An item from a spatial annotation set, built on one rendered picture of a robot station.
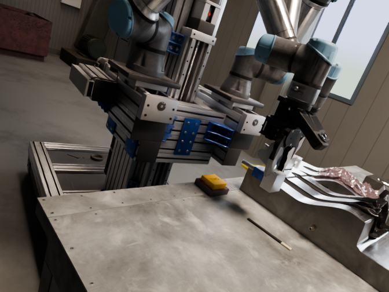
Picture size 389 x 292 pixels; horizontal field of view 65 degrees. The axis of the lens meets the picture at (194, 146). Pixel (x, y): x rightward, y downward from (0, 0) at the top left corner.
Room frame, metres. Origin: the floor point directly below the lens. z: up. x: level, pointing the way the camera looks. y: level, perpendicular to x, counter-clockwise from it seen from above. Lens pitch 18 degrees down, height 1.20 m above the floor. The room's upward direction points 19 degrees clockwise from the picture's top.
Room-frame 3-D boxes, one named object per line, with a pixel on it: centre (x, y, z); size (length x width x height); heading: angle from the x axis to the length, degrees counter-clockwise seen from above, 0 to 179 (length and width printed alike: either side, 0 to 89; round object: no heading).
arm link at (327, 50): (0.81, -0.21, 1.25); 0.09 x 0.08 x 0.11; 64
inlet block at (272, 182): (0.82, -0.20, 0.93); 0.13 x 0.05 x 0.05; 47
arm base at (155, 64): (1.20, 0.28, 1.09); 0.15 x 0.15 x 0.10
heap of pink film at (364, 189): (1.21, -0.64, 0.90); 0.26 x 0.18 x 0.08; 65
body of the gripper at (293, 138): (0.81, -0.21, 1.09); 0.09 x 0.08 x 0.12; 47
